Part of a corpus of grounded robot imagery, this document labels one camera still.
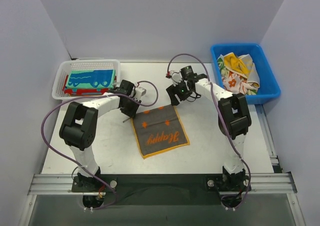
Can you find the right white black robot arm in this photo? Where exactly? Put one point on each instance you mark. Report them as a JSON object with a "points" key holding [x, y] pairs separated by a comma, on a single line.
{"points": [[234, 118]]}

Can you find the white patterned towel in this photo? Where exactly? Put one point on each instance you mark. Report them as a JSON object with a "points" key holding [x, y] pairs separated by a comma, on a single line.
{"points": [[236, 83]]}

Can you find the green teal towel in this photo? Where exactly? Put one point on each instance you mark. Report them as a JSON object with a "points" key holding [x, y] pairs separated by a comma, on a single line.
{"points": [[91, 79]]}

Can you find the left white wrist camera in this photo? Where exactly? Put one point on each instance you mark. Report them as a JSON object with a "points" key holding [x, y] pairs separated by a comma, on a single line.
{"points": [[139, 92]]}

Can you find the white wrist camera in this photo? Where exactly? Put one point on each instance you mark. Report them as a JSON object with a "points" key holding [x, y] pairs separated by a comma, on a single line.
{"points": [[139, 92], [175, 76]]}

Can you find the red blue tiger towel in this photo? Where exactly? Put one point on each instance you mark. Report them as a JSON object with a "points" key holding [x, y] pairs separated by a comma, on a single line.
{"points": [[81, 92]]}

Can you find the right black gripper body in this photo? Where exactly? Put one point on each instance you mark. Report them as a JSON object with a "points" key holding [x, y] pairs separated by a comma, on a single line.
{"points": [[173, 95]]}

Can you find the grey orange-edged towel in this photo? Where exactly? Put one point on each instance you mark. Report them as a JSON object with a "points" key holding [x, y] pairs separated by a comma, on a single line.
{"points": [[158, 131]]}

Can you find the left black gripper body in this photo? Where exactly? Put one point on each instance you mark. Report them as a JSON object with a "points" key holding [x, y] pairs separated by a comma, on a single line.
{"points": [[130, 108]]}

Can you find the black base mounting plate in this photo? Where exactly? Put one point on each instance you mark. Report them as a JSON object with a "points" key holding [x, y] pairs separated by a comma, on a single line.
{"points": [[163, 189]]}

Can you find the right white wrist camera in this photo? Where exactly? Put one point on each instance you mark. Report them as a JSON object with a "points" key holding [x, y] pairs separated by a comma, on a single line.
{"points": [[175, 76]]}

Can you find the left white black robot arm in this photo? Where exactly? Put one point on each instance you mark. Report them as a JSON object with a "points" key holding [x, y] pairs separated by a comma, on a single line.
{"points": [[78, 129]]}

